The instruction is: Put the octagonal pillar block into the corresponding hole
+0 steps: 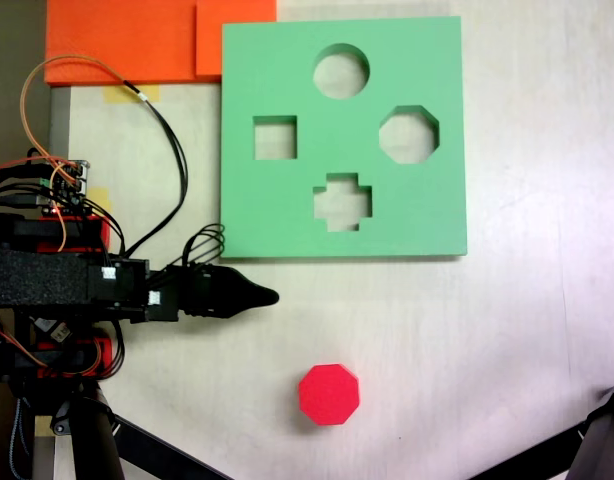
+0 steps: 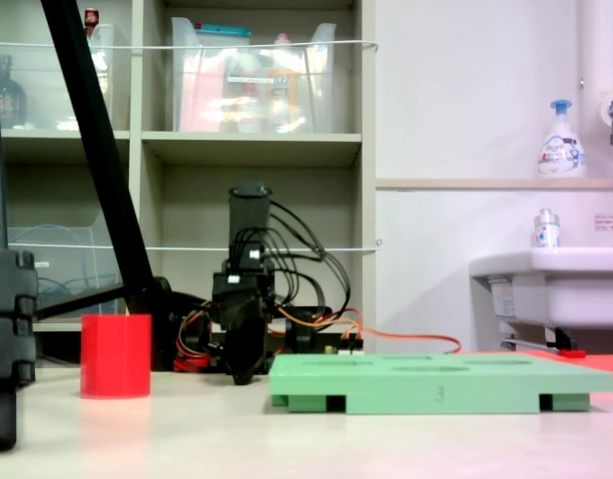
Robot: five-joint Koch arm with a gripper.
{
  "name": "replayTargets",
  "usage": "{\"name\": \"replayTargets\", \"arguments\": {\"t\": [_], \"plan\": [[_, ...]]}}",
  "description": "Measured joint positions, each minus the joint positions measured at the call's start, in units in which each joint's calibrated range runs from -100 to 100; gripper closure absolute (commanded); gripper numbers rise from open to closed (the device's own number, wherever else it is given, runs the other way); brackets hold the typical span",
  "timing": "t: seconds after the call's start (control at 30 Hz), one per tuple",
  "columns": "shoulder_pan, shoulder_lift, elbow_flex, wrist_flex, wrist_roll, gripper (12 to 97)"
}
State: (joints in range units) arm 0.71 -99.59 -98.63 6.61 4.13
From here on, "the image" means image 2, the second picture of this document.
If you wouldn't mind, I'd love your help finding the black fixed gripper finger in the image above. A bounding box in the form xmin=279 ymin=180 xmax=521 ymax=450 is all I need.
xmin=225 ymin=316 xmax=269 ymax=388

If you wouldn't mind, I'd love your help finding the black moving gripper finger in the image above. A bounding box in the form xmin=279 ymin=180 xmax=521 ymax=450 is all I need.
xmin=220 ymin=295 xmax=263 ymax=333

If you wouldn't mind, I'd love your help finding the red octagonal pillar block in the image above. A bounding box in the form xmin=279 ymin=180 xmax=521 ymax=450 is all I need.
xmin=79 ymin=312 xmax=153 ymax=400

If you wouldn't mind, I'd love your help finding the beige shelf unit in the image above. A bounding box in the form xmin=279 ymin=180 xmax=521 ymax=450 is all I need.
xmin=0 ymin=0 xmax=377 ymax=369

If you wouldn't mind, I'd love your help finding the green shape sorter board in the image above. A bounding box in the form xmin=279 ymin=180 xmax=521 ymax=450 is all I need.
xmin=268 ymin=352 xmax=613 ymax=415

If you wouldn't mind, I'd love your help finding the large clear storage bin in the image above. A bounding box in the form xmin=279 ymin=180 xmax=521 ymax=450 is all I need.
xmin=170 ymin=17 xmax=337 ymax=135

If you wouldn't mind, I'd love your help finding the tall clear container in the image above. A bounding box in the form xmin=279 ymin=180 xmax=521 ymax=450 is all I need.
xmin=86 ymin=22 xmax=117 ymax=132

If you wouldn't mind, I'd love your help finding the notched black tripod leg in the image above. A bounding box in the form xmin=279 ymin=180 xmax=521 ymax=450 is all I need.
xmin=0 ymin=0 xmax=38 ymax=453

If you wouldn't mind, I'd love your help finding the dark glass bottle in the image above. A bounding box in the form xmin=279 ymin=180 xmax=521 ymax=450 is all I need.
xmin=0 ymin=53 xmax=28 ymax=130

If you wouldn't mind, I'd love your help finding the small clear bottle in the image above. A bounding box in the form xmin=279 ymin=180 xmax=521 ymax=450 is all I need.
xmin=533 ymin=208 xmax=562 ymax=249

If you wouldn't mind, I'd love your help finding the white sink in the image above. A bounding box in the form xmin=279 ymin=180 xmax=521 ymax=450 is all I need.
xmin=468 ymin=245 xmax=613 ymax=350

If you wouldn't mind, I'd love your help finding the white foam soap bottle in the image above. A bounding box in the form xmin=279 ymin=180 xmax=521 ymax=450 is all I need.
xmin=537 ymin=98 xmax=587 ymax=180

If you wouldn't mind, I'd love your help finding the black arm wire bundle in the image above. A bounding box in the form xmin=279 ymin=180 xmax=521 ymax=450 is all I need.
xmin=234 ymin=199 xmax=352 ymax=325

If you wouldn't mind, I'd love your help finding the orange and black servo cable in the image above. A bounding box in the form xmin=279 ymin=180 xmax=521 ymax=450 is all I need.
xmin=276 ymin=306 xmax=462 ymax=356

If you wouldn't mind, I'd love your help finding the clear bin with blue cable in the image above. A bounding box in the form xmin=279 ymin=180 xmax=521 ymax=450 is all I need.
xmin=6 ymin=212 xmax=127 ymax=323

